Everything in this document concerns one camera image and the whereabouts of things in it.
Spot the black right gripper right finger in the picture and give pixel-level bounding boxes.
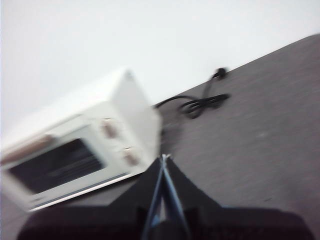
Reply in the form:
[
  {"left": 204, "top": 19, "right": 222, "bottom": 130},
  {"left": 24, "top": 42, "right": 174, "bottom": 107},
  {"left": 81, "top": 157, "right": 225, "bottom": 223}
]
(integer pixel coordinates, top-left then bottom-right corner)
[{"left": 163, "top": 154, "right": 316, "bottom": 240}]

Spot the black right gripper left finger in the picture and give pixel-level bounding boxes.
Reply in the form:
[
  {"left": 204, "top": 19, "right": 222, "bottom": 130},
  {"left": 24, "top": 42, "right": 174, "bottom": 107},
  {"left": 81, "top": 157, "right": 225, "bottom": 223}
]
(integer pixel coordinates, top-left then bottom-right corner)
[{"left": 16, "top": 156, "right": 165, "bottom": 240}]

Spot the glass oven door beige handle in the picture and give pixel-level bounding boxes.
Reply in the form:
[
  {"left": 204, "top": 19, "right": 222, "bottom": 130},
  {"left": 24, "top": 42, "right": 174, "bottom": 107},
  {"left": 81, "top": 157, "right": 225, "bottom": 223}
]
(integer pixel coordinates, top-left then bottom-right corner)
[{"left": 0, "top": 122, "right": 116, "bottom": 213}]

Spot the beige oven knob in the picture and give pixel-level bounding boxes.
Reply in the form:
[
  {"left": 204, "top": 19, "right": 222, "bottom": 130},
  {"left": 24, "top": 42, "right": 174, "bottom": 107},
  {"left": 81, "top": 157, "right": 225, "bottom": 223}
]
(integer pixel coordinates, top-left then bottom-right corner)
[
  {"left": 99, "top": 117, "right": 120, "bottom": 140},
  {"left": 121, "top": 146, "right": 140, "bottom": 167}
]

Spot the cream toaster oven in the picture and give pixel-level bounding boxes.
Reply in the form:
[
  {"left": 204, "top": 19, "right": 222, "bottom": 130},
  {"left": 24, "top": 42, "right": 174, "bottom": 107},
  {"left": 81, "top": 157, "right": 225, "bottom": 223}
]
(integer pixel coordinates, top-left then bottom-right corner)
[{"left": 0, "top": 67, "right": 164, "bottom": 213}]

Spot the black oven power cable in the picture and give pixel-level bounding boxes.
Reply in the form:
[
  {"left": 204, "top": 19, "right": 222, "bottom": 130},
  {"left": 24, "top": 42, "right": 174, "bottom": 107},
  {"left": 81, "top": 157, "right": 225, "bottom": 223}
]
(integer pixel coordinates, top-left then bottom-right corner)
[{"left": 154, "top": 67, "right": 231, "bottom": 120}]

